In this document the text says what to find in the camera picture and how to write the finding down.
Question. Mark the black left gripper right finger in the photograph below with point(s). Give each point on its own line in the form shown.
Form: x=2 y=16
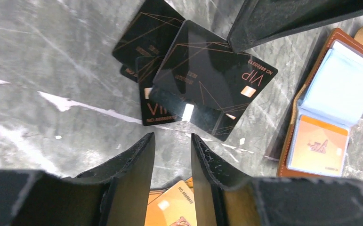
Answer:
x=225 y=196

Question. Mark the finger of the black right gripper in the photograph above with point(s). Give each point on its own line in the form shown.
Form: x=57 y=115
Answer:
x=261 y=21

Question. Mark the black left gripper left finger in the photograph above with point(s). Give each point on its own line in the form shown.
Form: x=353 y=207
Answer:
x=114 y=193

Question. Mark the black VIP card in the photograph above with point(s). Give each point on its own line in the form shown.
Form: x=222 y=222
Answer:
x=204 y=82

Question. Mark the brown leather card holder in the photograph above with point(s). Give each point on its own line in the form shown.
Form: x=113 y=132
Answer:
x=332 y=92

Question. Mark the gold card stack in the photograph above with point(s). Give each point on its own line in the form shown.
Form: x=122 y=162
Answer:
x=174 y=206

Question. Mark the black card stack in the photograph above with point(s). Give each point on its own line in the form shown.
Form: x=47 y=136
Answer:
x=142 y=48

